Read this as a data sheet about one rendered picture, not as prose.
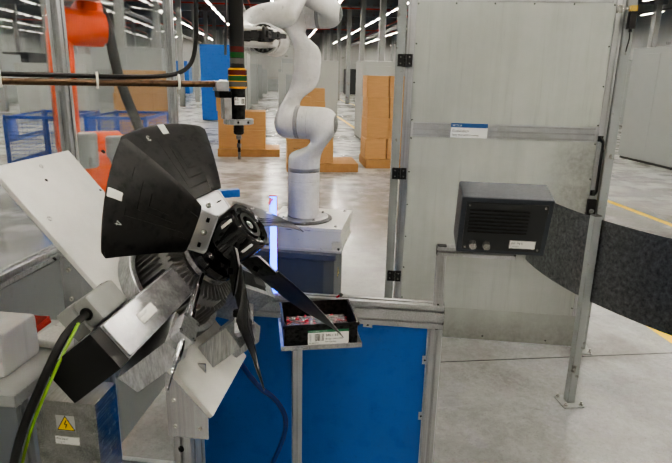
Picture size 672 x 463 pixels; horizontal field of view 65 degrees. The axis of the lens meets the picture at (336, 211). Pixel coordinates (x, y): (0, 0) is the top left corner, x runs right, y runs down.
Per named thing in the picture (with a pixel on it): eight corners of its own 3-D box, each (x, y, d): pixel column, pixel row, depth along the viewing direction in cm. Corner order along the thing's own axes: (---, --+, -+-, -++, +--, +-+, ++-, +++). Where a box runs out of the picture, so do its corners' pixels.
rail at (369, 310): (171, 310, 178) (170, 288, 176) (176, 305, 182) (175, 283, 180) (443, 329, 168) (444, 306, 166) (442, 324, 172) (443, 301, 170)
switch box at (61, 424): (66, 455, 133) (56, 376, 127) (123, 461, 131) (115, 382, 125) (42, 481, 124) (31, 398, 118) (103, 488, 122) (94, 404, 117)
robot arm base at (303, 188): (288, 210, 216) (288, 165, 211) (333, 213, 211) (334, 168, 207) (271, 221, 198) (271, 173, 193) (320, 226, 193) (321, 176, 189)
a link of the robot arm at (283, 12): (257, -24, 168) (227, 27, 148) (306, -16, 166) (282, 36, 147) (258, 3, 174) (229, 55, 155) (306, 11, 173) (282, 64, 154)
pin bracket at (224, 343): (197, 347, 125) (225, 327, 123) (207, 339, 130) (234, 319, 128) (212, 368, 125) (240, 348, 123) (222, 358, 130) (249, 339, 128)
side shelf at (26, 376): (-83, 399, 119) (-85, 387, 118) (26, 326, 154) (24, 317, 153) (16, 408, 116) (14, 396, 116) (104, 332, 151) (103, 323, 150)
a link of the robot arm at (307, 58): (312, 139, 189) (269, 136, 192) (320, 140, 201) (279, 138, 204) (320, -6, 184) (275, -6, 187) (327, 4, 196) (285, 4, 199)
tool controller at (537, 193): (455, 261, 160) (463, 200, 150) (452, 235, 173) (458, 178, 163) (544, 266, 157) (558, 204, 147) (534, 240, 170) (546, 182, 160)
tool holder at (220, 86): (220, 125, 120) (218, 81, 117) (211, 123, 126) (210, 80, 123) (257, 124, 124) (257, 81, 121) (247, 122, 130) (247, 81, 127)
